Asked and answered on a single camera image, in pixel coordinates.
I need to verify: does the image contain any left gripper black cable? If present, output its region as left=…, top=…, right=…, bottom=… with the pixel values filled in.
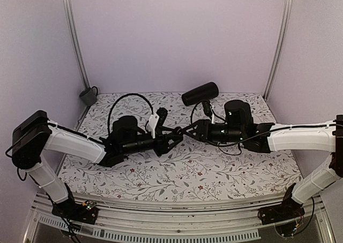
left=107, top=92, right=156, bottom=134

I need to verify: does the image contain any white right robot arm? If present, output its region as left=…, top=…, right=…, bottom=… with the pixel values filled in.
left=184, top=100, right=342, bottom=219

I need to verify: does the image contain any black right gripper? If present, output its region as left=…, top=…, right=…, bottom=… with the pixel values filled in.
left=182, top=120, right=244, bottom=145

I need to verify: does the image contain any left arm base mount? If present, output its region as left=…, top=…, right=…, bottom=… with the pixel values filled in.
left=51, top=191, right=99, bottom=225

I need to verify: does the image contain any black round earbud case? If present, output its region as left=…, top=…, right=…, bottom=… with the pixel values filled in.
left=173, top=127, right=183, bottom=136

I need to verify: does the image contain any left aluminium frame post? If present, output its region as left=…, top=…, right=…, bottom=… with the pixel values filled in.
left=62, top=0, right=90, bottom=88

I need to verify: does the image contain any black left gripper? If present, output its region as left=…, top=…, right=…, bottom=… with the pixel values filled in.
left=122, top=127, right=183, bottom=157

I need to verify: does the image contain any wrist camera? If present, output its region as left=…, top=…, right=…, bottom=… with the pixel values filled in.
left=146, top=107, right=168, bottom=139
left=202, top=101, right=215, bottom=124

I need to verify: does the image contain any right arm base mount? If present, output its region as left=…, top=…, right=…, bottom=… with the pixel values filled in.
left=257, top=183, right=305, bottom=225

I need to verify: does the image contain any black cylindrical speaker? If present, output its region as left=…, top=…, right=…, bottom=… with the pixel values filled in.
left=182, top=82, right=219, bottom=106

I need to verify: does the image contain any floral patterned table mat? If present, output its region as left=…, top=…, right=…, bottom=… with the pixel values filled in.
left=59, top=92, right=302, bottom=202

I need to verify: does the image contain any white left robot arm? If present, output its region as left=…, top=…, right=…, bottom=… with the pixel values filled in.
left=6, top=110, right=183, bottom=218

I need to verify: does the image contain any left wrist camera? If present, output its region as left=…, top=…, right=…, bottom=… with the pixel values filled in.
left=146, top=107, right=168, bottom=139

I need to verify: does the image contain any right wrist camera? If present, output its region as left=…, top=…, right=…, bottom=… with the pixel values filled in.
left=202, top=101, right=215, bottom=124

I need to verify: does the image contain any right aluminium frame post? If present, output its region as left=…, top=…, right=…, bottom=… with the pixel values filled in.
left=263, top=0, right=293, bottom=102

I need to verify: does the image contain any aluminium front rail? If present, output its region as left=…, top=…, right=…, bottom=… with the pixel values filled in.
left=25, top=192, right=333, bottom=243

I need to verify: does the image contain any aluminium frame post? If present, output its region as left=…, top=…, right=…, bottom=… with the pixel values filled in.
left=62, top=0, right=90, bottom=88
left=263, top=0, right=293, bottom=102

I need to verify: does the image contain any grey mug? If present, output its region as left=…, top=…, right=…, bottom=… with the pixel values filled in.
left=79, top=86, right=99, bottom=106

